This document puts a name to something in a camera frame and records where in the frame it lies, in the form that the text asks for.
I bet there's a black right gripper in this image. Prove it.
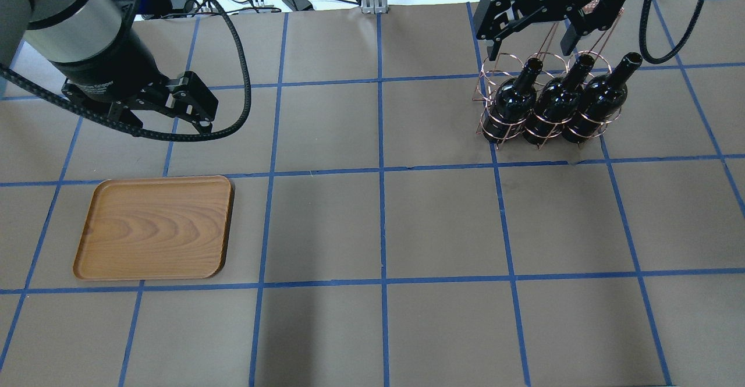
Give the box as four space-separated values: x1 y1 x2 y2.
473 0 626 61

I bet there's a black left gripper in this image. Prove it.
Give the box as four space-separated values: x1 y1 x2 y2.
62 72 218 133

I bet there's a dark wine bottle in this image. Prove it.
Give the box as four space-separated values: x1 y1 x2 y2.
481 58 543 145
562 51 643 144
521 54 596 147

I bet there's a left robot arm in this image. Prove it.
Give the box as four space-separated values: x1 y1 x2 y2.
2 0 220 142

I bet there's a wooden tray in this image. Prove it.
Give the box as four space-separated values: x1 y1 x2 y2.
72 175 234 281

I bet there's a black power adapter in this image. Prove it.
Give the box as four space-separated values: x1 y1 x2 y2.
282 0 314 12

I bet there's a copper wire bottle basket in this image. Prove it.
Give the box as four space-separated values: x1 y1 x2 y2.
473 23 622 149

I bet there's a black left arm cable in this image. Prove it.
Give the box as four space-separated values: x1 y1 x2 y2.
0 0 252 142

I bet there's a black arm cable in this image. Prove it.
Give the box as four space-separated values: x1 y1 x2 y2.
0 0 252 142
639 0 705 65

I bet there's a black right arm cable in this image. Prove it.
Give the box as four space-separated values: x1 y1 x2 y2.
639 0 705 65

